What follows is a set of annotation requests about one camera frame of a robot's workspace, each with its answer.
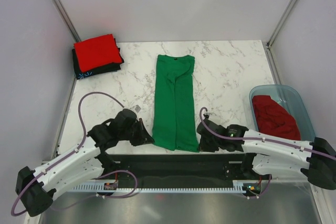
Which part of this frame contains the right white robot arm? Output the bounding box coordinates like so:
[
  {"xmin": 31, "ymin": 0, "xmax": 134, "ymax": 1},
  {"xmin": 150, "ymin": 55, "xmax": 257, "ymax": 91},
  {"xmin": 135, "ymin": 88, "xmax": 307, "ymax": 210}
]
[{"xmin": 196, "ymin": 119, "xmax": 335, "ymax": 190}]

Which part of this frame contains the folded red t shirt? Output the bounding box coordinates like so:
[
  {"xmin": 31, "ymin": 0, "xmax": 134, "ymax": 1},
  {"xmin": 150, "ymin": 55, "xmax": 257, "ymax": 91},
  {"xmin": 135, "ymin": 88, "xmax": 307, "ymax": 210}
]
[{"xmin": 74, "ymin": 34, "xmax": 123, "ymax": 72}]

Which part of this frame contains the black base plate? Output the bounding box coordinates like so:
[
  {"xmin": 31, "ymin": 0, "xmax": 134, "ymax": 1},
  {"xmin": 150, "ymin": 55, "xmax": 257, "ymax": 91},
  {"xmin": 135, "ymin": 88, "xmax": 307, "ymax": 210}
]
[{"xmin": 90, "ymin": 152, "xmax": 272, "ymax": 190}]

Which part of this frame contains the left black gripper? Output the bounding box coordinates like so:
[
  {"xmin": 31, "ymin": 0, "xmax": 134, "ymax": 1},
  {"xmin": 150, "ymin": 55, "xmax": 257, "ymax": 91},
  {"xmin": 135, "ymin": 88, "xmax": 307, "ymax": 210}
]
[{"xmin": 119, "ymin": 118, "xmax": 154, "ymax": 146}]

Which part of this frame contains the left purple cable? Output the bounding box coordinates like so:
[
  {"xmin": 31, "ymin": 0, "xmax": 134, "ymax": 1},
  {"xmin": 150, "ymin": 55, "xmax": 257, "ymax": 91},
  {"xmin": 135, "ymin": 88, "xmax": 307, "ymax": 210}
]
[{"xmin": 10, "ymin": 91, "xmax": 140, "ymax": 217}]

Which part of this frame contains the folded black t shirt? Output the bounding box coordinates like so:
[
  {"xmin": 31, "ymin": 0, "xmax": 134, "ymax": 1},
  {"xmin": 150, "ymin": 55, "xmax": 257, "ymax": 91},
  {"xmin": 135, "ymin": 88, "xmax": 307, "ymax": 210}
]
[{"xmin": 72, "ymin": 47, "xmax": 124, "ymax": 80}]

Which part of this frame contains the purple cable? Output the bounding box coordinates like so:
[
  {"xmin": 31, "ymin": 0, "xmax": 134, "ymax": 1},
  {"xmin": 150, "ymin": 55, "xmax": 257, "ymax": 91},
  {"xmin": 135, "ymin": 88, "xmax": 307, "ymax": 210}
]
[
  {"xmin": 199, "ymin": 107, "xmax": 336, "ymax": 200},
  {"xmin": 10, "ymin": 91, "xmax": 140, "ymax": 217}
]

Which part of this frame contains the aluminium frame rail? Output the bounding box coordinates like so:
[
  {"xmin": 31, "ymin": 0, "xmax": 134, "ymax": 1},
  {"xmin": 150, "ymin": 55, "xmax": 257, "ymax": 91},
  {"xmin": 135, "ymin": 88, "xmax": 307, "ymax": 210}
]
[{"xmin": 36, "ymin": 159, "xmax": 323, "ymax": 182}]

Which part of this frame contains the dark red t shirt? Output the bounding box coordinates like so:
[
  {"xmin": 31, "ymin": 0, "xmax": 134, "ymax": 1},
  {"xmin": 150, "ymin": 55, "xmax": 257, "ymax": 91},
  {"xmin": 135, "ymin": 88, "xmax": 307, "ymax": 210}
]
[{"xmin": 252, "ymin": 95, "xmax": 301, "ymax": 141}]

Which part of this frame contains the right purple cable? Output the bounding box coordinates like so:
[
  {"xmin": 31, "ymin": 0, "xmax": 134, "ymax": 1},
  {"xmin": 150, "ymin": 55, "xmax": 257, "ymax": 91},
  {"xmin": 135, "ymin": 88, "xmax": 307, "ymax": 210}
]
[{"xmin": 199, "ymin": 107, "xmax": 336, "ymax": 200}]

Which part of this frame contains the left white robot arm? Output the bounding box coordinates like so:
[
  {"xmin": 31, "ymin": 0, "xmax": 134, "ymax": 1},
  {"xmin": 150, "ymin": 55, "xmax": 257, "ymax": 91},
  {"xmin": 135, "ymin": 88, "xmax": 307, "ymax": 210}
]
[{"xmin": 15, "ymin": 109, "xmax": 154, "ymax": 217}]

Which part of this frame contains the green t shirt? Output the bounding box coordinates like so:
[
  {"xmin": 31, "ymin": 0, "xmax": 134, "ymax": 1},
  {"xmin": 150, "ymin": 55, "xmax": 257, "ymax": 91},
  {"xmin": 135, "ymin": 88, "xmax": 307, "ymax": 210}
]
[{"xmin": 152, "ymin": 55, "xmax": 198, "ymax": 153}]

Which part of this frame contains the blue plastic bin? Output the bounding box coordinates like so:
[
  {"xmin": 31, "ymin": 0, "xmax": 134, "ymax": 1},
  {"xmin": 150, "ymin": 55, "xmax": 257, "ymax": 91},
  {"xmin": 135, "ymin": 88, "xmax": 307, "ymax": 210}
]
[{"xmin": 249, "ymin": 84, "xmax": 316, "ymax": 141}]

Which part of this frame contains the white slotted cable duct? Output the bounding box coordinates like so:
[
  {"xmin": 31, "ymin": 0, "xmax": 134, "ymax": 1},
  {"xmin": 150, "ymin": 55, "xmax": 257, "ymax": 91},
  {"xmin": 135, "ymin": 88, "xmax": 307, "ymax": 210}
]
[{"xmin": 69, "ymin": 180, "xmax": 246, "ymax": 194}]

